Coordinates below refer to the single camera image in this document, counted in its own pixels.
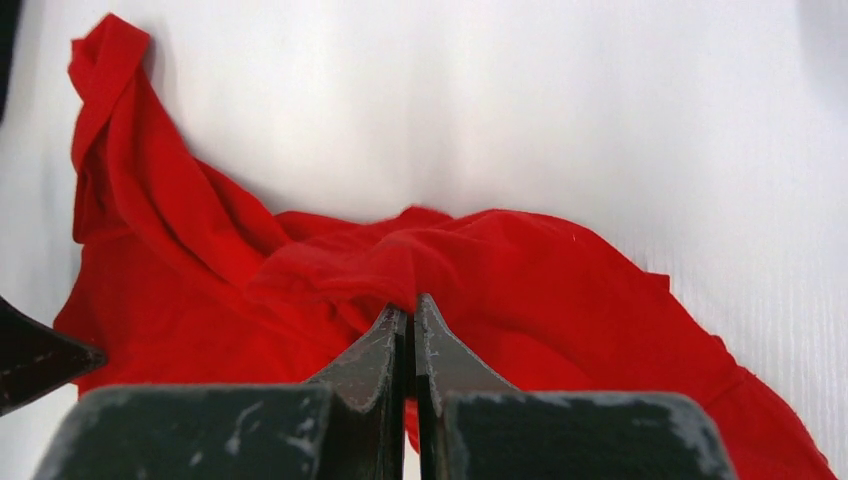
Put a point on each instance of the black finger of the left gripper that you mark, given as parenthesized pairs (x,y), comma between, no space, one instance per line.
(36,359)

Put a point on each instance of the red t-shirt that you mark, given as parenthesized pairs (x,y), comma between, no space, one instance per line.
(187,278)

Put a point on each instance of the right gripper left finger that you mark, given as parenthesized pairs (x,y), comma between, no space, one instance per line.
(346,422)

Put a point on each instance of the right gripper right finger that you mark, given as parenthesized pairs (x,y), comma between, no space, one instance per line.
(473,424)

